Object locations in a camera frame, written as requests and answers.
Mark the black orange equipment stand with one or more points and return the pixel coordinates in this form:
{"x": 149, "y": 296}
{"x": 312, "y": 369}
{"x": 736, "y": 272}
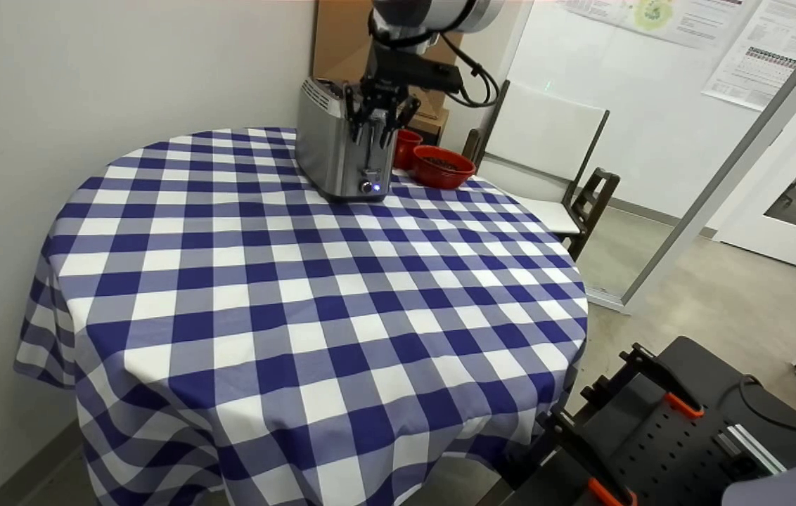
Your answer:
{"x": 658, "y": 439}

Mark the large red bowl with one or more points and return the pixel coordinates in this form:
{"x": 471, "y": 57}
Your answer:
{"x": 442, "y": 168}

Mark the blue white checkered tablecloth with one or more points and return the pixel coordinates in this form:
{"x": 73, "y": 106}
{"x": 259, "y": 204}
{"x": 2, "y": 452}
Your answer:
{"x": 303, "y": 320}

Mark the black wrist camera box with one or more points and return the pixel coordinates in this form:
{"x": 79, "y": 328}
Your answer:
{"x": 440, "y": 76}

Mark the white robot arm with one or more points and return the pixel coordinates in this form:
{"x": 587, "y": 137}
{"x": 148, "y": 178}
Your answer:
{"x": 426, "y": 16}

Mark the silver two-slot toaster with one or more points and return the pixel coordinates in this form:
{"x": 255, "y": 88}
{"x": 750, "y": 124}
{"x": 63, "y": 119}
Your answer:
{"x": 331, "y": 142}

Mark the grey metal beam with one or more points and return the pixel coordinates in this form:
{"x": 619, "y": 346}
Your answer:
{"x": 736, "y": 159}

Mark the white door with window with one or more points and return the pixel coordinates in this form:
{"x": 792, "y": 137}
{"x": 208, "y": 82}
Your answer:
{"x": 792, "y": 207}

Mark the wall poster with green circle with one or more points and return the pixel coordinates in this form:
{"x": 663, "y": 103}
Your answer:
{"x": 658, "y": 19}

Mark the white panel board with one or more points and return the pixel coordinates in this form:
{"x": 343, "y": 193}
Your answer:
{"x": 547, "y": 142}

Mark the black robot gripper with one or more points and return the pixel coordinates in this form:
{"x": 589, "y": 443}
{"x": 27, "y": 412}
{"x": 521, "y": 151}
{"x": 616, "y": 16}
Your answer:
{"x": 412, "y": 75}

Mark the white text wall poster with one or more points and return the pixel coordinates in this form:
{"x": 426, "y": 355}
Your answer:
{"x": 771, "y": 57}

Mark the dark wooden chair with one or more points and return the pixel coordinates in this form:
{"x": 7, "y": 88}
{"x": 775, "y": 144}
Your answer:
{"x": 589, "y": 211}

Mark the small red bowl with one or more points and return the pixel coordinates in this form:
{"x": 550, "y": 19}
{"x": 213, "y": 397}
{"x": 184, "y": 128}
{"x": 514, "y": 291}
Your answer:
{"x": 407, "y": 148}

